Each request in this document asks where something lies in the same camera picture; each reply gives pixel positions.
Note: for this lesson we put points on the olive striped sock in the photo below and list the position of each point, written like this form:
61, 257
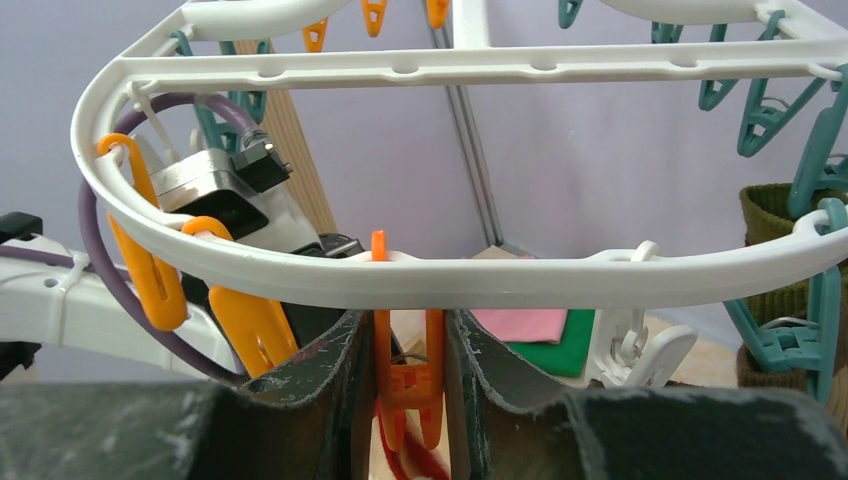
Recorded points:
767, 221

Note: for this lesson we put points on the wooden hanger rack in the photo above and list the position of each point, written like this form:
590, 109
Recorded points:
281, 122

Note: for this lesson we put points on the pink cloth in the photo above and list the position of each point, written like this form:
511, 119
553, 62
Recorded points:
523, 325

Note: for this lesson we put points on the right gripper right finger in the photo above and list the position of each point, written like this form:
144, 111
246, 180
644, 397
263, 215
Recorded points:
509, 420

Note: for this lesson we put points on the teal clip holding sock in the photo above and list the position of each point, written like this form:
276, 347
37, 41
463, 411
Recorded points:
788, 343

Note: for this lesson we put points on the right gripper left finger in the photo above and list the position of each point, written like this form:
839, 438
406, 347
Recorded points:
309, 418

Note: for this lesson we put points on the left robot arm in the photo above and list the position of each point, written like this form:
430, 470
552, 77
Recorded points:
51, 295

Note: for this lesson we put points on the teal clip at right edge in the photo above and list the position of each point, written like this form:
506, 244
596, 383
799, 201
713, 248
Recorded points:
820, 169

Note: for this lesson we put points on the green cloth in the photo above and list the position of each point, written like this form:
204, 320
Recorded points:
568, 357

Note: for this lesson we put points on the white clothes clip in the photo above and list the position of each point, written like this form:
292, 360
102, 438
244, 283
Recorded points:
623, 350

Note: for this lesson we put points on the tan ribbed sock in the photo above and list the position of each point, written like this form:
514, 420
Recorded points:
750, 375

